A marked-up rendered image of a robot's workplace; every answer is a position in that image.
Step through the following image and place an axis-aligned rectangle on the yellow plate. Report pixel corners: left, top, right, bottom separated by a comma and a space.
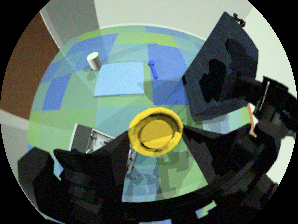
128, 107, 184, 156

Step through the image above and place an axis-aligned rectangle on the white cylinder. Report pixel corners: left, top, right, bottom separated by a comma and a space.
86, 52, 102, 69

